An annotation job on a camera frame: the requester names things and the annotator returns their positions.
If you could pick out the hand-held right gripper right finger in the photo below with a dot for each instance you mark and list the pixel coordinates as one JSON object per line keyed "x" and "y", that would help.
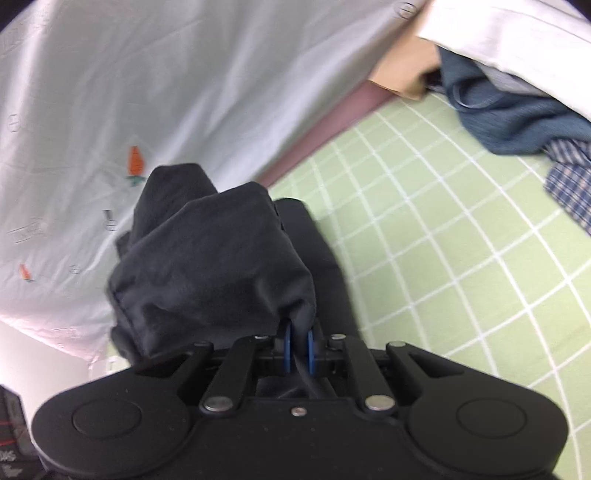
{"x": 311, "y": 350}

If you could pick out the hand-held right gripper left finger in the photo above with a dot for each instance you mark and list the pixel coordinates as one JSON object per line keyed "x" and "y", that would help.
{"x": 287, "y": 346}

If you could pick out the black pants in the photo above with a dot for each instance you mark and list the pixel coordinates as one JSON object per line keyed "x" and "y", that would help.
{"x": 207, "y": 267}

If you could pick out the pink mattress pad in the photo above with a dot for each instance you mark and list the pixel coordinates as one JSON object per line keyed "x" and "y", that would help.
{"x": 323, "y": 134}

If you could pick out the carrot print grey sheet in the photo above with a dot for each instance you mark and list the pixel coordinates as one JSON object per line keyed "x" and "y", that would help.
{"x": 184, "y": 92}

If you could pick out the beige cloth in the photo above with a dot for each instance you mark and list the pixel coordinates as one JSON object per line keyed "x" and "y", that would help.
{"x": 401, "y": 69}

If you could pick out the blue denim garment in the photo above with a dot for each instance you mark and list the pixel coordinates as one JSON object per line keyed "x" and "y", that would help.
{"x": 508, "y": 120}

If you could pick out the blue plaid shirt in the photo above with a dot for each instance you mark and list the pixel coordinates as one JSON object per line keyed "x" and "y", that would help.
{"x": 570, "y": 184}

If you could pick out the white shirt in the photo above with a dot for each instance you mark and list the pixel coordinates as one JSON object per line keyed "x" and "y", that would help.
{"x": 508, "y": 41}

